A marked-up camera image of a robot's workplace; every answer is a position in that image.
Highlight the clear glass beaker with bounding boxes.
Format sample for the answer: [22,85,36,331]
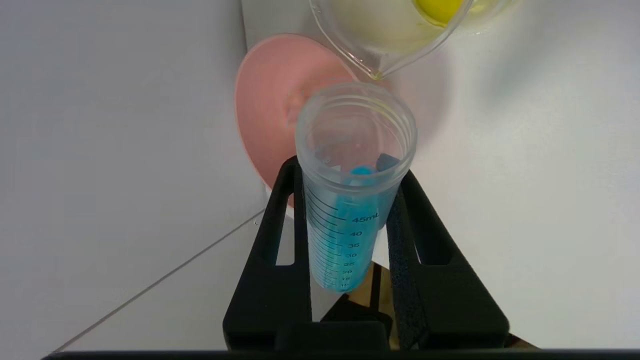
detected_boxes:
[308,0,522,81]

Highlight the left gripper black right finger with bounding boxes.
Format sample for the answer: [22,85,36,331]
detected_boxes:
[386,169,511,350]

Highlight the pink bowl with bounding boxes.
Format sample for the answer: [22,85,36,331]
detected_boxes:
[234,33,401,208]

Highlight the test tube with blue pigment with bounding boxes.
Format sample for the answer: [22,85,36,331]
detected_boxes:
[295,81,418,294]

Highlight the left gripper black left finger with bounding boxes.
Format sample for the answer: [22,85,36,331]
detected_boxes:
[222,156,314,351]

